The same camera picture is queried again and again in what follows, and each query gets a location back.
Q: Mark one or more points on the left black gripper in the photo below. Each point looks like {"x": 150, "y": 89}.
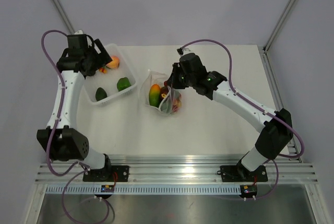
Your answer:
{"x": 103, "y": 58}

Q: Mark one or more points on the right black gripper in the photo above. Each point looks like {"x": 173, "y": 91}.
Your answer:
{"x": 173, "y": 81}

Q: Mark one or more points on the white plastic basket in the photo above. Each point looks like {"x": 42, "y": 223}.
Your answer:
{"x": 108, "y": 81}

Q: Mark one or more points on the dark plum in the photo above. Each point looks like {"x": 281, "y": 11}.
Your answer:
{"x": 164, "y": 92}

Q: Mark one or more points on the clear zip top bag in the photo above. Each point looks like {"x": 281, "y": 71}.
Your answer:
{"x": 153, "y": 78}

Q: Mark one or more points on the yellow red mango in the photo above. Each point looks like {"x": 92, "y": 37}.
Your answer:
{"x": 154, "y": 95}

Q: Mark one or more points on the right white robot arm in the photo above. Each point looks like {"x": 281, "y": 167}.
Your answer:
{"x": 273, "y": 126}

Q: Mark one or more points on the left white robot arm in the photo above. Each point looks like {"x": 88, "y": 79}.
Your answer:
{"x": 61, "y": 140}

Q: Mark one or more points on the small orange fruit sprig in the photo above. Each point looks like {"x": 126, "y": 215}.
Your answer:
{"x": 103, "y": 70}

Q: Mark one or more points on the orange peach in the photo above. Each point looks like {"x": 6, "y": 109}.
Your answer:
{"x": 114, "y": 63}

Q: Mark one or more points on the green pepper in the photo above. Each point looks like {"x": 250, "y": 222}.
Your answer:
{"x": 123, "y": 83}

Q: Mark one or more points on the green avocado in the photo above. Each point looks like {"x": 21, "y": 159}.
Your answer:
{"x": 100, "y": 94}

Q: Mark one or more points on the left small circuit board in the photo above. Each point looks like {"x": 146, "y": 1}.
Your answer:
{"x": 107, "y": 188}

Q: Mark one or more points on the small circuit board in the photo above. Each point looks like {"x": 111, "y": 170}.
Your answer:
{"x": 107, "y": 188}
{"x": 248, "y": 191}

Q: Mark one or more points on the right small circuit board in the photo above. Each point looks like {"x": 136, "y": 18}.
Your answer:
{"x": 248, "y": 191}

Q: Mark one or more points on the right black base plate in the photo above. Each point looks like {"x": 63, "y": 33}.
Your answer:
{"x": 234, "y": 173}

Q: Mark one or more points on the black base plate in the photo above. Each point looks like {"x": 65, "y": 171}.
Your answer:
{"x": 114, "y": 173}
{"x": 234, "y": 173}

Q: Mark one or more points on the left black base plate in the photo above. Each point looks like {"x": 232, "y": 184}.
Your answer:
{"x": 114, "y": 173}

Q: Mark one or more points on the white slotted cable duct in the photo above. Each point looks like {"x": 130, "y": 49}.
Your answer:
{"x": 123, "y": 189}

